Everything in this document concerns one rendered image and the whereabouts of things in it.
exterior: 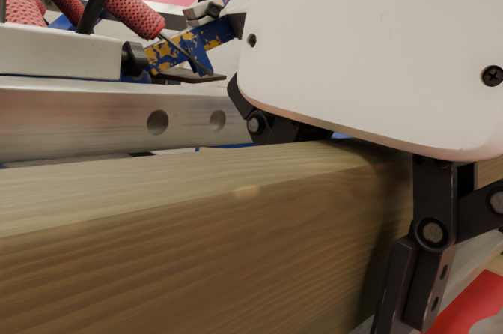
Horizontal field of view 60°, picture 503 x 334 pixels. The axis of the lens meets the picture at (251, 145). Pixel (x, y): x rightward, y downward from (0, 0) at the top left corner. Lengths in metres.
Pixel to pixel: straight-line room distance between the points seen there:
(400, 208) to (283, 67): 0.07
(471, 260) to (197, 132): 0.24
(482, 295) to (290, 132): 0.21
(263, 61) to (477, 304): 0.22
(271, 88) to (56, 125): 0.20
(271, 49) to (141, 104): 0.21
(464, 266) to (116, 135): 0.25
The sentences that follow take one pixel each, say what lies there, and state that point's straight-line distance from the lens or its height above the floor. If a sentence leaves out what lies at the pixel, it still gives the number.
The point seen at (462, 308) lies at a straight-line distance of 0.31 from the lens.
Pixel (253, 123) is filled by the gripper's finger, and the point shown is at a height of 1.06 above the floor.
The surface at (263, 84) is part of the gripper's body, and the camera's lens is 0.16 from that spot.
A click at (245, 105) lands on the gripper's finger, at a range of 0.19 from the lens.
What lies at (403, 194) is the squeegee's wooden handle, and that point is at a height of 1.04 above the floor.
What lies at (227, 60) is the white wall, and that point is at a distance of 3.07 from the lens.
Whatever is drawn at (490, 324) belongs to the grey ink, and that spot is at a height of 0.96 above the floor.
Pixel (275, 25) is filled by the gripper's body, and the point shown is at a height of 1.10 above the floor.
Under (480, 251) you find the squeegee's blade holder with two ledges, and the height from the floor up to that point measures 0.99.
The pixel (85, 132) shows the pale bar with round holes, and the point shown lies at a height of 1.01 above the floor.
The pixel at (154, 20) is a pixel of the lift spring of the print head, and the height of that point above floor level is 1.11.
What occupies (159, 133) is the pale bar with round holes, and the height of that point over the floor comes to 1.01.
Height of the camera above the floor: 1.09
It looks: 12 degrees down
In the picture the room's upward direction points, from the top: 9 degrees clockwise
